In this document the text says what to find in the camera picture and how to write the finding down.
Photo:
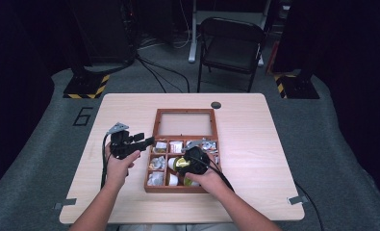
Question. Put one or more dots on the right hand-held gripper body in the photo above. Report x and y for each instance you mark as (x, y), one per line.
(197, 160)

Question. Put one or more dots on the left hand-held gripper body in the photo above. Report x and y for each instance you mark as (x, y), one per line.
(121, 144)

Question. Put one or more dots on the gold foil capsule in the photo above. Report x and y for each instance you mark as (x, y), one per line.
(181, 163)

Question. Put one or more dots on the brown wooden compartment box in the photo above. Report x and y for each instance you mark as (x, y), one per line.
(157, 122)

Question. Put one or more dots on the person's right hand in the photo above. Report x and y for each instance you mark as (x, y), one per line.
(210, 181)

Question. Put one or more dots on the person's left hand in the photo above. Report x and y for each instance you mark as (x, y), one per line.
(117, 170)

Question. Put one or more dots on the white and yellow packet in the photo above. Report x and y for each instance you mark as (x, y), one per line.
(160, 147)

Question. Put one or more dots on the silver foil packet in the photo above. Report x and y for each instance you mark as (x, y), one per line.
(157, 163)
(210, 146)
(155, 178)

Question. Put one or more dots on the yellow-green capsule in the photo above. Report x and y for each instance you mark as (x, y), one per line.
(189, 183)

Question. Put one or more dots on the small white cup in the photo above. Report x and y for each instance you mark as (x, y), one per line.
(171, 162)
(173, 180)

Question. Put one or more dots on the black table grommet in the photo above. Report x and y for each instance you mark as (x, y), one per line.
(215, 105)

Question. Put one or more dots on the black stand with striped base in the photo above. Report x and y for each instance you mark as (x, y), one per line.
(298, 86)
(86, 86)

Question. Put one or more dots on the grey tape strip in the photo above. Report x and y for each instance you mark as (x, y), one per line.
(65, 203)
(297, 200)

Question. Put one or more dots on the dark cabinet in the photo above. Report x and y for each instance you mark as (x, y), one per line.
(107, 32)

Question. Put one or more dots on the black folding chair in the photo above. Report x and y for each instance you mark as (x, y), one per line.
(232, 51)

